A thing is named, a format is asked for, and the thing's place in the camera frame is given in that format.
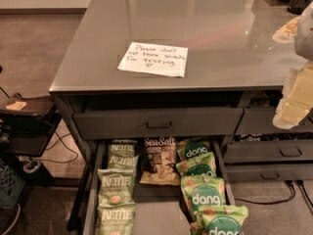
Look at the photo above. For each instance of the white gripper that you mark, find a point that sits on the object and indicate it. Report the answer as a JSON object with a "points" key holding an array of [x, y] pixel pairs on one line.
{"points": [[305, 39]]}

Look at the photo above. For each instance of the brown sea salt chip bag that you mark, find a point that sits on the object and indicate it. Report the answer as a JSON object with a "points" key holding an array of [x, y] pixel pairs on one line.
{"points": [[161, 159]]}

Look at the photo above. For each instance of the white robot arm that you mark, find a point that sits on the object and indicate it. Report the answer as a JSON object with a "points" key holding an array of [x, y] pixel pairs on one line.
{"points": [[298, 31]]}

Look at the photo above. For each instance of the grey top right drawer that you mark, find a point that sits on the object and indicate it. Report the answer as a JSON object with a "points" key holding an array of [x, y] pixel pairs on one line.
{"points": [[259, 121]]}

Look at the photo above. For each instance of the grey bottom right drawer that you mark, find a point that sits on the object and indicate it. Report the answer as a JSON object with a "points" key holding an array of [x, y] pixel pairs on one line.
{"points": [[260, 172]]}

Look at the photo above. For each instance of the grey middle right drawer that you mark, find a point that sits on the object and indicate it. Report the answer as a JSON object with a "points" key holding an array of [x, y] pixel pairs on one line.
{"points": [[269, 151]]}

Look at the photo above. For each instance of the green dang bag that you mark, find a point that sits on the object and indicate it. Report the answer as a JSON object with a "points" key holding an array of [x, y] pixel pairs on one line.
{"points": [[201, 190], [203, 164], [219, 220], [189, 148]]}

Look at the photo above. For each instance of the green Dang bag back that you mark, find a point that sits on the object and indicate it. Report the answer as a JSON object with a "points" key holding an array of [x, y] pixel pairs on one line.
{"points": [[189, 148]]}

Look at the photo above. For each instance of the grey metal cabinet counter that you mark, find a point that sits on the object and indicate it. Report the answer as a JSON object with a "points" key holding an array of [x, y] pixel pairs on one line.
{"points": [[231, 58]]}

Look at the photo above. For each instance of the green Dang bag front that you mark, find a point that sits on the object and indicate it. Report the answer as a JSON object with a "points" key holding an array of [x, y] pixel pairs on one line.
{"points": [[219, 220]]}

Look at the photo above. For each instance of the grey top left drawer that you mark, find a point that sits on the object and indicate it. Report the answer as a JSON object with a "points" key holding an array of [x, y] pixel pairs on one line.
{"points": [[157, 122]]}

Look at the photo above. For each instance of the open grey middle drawer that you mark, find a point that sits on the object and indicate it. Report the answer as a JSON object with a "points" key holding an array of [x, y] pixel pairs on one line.
{"points": [[159, 209]]}

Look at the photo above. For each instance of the green Kettle chip bag back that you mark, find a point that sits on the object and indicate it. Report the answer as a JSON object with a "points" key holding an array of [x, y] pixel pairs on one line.
{"points": [[123, 147]]}

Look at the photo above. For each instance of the green kettle chip bag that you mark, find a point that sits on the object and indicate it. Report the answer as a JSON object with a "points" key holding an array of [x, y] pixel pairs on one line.
{"points": [[116, 186], [116, 220], [123, 147], [121, 162]]}

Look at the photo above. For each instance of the green Kettle chip bag front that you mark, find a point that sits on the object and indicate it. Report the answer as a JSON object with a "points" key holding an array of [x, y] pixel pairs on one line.
{"points": [[116, 220]]}

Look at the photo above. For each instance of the white handwritten paper note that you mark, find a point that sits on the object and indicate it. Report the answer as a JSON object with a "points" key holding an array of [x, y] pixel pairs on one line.
{"points": [[155, 59]]}

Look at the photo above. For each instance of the black side cart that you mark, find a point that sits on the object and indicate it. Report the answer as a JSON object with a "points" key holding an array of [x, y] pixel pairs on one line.
{"points": [[25, 136]]}

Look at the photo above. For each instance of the tan sticky note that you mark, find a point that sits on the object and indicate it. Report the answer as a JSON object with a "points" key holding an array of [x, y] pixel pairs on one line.
{"points": [[17, 106]]}

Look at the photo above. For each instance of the dark green plastic crate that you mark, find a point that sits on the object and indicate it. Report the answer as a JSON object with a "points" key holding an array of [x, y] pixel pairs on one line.
{"points": [[11, 185]]}

